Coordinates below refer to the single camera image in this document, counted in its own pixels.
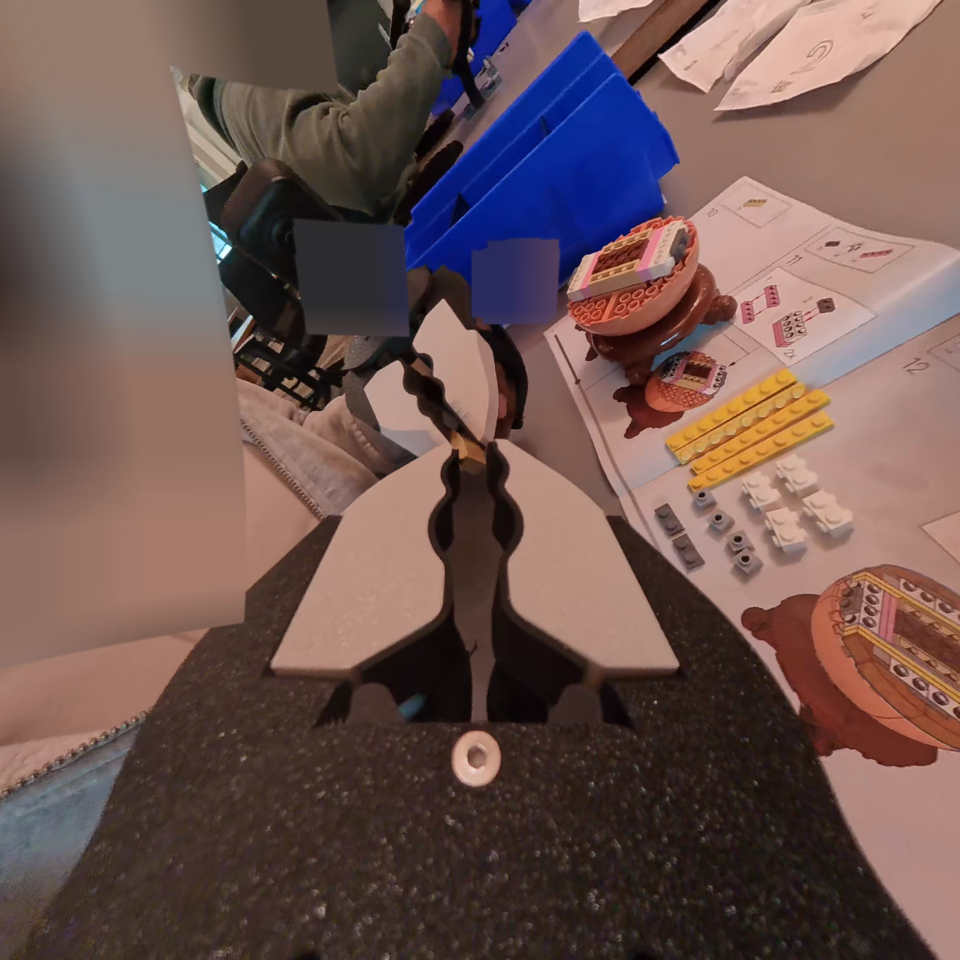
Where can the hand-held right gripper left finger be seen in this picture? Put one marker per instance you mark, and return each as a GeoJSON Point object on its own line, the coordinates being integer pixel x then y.
{"type": "Point", "coordinates": [360, 585]}

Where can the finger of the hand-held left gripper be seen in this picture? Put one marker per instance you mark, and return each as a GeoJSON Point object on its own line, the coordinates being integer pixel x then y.
{"type": "Point", "coordinates": [393, 413]}
{"type": "Point", "coordinates": [462, 360]}

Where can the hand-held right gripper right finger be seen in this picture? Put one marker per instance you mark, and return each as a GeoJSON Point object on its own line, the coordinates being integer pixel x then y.
{"type": "Point", "coordinates": [585, 585]}

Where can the tan curved slope brick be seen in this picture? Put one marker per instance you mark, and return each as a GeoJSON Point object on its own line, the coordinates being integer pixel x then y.
{"type": "Point", "coordinates": [470, 449]}

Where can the blue plastic bin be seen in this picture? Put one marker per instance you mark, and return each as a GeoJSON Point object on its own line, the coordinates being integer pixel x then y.
{"type": "Point", "coordinates": [495, 23]}
{"type": "Point", "coordinates": [555, 150]}

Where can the person's left hand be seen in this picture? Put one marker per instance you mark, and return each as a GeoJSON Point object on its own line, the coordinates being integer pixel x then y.
{"type": "Point", "coordinates": [507, 375]}

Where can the black office chair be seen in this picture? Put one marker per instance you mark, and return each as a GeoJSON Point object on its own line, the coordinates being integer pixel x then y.
{"type": "Point", "coordinates": [263, 225]}

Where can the brick flowerpot model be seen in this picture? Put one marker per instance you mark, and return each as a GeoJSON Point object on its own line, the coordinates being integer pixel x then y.
{"type": "Point", "coordinates": [638, 293]}

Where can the white paper sheet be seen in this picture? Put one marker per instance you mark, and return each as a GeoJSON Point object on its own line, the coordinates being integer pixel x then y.
{"type": "Point", "coordinates": [818, 45]}
{"type": "Point", "coordinates": [608, 8]}
{"type": "Point", "coordinates": [720, 45]}

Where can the brick set instruction booklet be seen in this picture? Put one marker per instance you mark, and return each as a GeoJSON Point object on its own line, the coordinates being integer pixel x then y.
{"type": "Point", "coordinates": [900, 330]}

